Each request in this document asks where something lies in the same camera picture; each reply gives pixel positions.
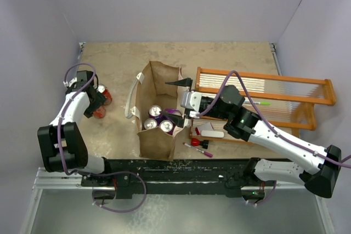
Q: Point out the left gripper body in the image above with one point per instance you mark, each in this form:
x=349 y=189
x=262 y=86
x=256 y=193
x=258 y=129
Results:
x=95 y=103

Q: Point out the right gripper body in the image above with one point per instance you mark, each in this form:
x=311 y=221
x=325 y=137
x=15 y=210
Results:
x=209 y=101

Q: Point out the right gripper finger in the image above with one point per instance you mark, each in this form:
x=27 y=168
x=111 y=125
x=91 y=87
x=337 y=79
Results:
x=179 y=120
x=185 y=82

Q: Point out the red cola can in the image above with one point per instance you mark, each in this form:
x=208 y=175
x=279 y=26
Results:
x=100 y=112
x=104 y=90

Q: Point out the purple fanta can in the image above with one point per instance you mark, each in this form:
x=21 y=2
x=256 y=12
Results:
x=155 y=112
x=150 y=123
x=172 y=112
x=167 y=126

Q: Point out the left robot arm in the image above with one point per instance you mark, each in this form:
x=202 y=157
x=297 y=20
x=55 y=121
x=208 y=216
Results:
x=62 y=146

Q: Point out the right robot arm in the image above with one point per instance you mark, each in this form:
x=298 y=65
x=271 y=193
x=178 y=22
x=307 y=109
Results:
x=315 y=167

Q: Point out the red black stamp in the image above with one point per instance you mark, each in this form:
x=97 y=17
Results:
x=203 y=143

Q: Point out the white eraser bar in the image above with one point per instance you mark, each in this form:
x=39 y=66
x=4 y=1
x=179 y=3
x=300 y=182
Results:
x=212 y=134

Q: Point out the pink marker pen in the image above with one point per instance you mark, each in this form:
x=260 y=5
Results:
x=207 y=154

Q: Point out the green tipped pen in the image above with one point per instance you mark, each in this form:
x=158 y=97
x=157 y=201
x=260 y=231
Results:
x=257 y=102

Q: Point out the wooden shelf rack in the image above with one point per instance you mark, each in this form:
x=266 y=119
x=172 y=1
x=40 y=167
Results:
x=292 y=99

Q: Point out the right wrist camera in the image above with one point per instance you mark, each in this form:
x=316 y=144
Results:
x=192 y=102

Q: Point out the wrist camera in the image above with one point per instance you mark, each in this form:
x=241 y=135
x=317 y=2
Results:
x=73 y=84
x=192 y=102

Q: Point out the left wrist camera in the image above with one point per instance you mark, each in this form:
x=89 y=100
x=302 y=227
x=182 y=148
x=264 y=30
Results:
x=73 y=84

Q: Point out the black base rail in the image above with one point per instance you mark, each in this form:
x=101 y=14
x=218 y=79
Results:
x=229 y=177

